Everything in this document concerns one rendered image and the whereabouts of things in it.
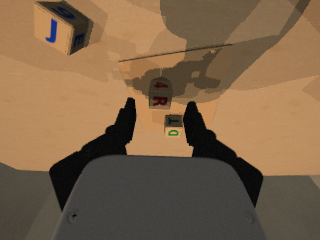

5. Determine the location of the tan flat mat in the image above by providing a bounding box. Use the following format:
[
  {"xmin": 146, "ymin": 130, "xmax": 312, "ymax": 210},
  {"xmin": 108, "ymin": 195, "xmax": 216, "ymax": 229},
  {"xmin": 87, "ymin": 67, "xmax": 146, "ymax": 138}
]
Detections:
[{"xmin": 118, "ymin": 44, "xmax": 234, "ymax": 131}]

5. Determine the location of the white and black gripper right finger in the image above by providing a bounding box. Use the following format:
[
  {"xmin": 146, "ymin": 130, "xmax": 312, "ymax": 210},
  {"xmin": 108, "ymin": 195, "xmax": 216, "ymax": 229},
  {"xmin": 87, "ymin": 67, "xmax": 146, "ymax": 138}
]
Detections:
[{"xmin": 183, "ymin": 101, "xmax": 263, "ymax": 208}]

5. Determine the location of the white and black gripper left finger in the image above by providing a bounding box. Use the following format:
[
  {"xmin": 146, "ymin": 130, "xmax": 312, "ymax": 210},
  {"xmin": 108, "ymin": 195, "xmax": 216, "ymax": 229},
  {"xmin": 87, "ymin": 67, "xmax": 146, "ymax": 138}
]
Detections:
[{"xmin": 49, "ymin": 97, "xmax": 137, "ymax": 212}]

